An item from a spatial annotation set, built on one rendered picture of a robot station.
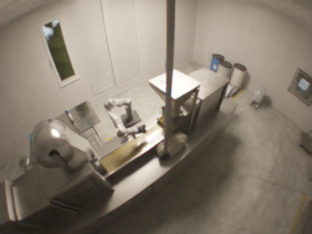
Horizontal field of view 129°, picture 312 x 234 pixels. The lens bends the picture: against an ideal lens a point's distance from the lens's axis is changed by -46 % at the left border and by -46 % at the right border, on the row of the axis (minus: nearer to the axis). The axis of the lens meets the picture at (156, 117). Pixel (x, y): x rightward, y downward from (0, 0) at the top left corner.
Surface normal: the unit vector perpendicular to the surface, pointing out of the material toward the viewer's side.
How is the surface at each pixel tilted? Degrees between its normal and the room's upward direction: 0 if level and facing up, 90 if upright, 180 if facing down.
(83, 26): 90
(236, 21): 90
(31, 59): 90
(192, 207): 0
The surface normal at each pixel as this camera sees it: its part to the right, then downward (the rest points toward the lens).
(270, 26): -0.77, 0.47
